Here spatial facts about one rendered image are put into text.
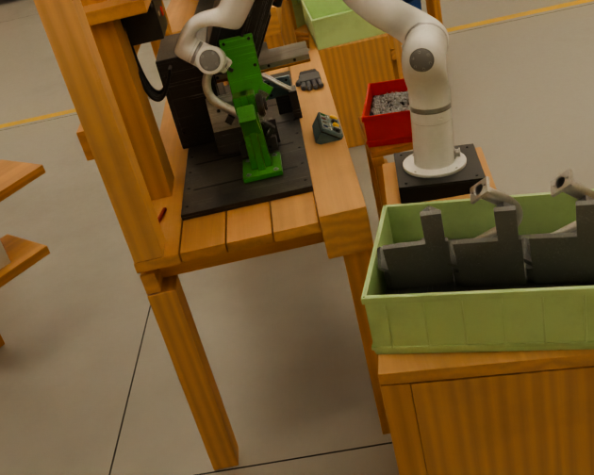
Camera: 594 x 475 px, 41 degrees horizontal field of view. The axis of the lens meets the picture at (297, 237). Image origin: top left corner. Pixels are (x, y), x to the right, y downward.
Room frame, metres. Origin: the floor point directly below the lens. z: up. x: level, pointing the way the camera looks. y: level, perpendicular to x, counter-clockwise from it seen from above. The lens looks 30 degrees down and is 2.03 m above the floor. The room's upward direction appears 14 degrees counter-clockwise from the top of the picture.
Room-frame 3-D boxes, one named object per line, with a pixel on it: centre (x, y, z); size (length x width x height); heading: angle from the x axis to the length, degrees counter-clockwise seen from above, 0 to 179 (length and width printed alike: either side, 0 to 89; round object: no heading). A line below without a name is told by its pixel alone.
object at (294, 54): (2.83, -0.01, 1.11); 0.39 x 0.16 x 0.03; 87
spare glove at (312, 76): (3.08, -0.20, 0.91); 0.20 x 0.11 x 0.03; 178
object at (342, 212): (2.75, -0.19, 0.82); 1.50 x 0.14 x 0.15; 177
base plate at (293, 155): (2.76, 0.09, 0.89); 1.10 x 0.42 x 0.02; 177
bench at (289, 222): (2.76, 0.09, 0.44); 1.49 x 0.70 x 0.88; 177
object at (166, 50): (2.88, 0.23, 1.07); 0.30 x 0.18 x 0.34; 177
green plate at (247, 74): (2.68, 0.04, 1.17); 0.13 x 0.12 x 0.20; 177
